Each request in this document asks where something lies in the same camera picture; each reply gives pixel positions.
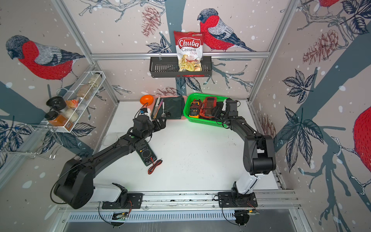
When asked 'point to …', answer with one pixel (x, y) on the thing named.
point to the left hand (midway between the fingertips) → (163, 117)
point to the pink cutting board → (184, 105)
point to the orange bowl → (147, 98)
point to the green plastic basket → (212, 122)
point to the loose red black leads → (157, 163)
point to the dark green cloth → (175, 105)
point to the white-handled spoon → (164, 115)
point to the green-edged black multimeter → (145, 153)
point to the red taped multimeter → (206, 110)
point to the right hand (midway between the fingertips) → (213, 110)
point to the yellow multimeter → (194, 111)
